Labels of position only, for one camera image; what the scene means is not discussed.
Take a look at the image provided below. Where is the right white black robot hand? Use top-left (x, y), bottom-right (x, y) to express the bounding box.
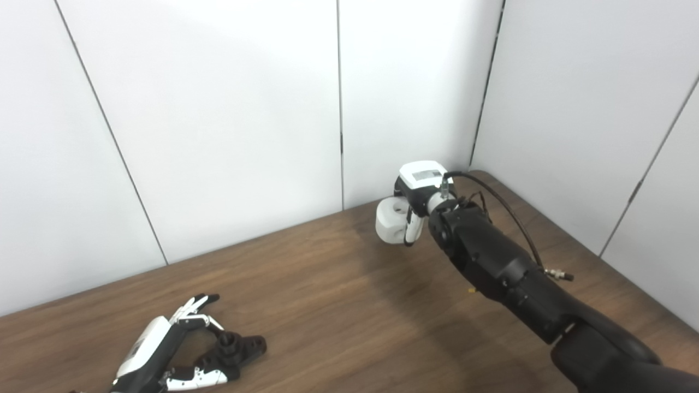
top-left (393, 160), bottom-right (458, 247)

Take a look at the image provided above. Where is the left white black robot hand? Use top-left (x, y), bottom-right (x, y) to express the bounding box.
top-left (109, 293), bottom-right (230, 393)

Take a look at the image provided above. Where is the round white holed piece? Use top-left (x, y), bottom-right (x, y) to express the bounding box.
top-left (375, 196), bottom-right (416, 245)

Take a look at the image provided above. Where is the black flanged holder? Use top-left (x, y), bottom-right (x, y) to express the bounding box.
top-left (197, 330), bottom-right (268, 383)

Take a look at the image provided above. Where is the thin black wire loop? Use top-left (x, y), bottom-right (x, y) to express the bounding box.
top-left (467, 190), bottom-right (495, 224)

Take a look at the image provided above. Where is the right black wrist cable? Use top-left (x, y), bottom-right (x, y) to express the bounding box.
top-left (441, 171), bottom-right (575, 282)

